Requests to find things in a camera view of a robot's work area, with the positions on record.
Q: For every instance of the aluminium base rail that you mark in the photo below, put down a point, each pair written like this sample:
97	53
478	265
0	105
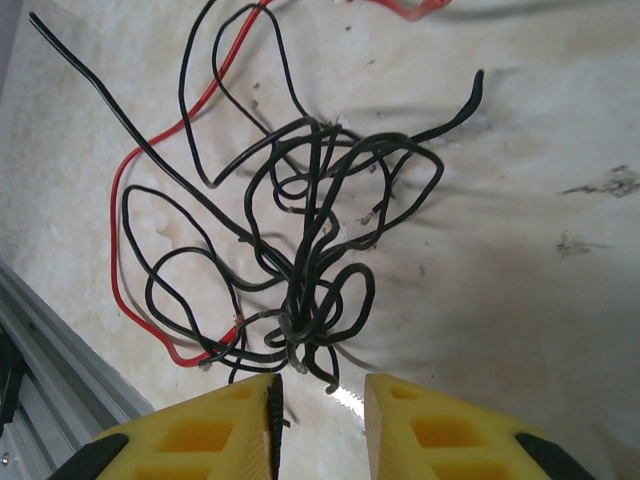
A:
50	375

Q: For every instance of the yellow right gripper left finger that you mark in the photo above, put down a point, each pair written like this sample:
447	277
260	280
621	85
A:
200	440

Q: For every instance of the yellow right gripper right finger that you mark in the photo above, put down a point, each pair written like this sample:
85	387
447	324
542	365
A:
450	440

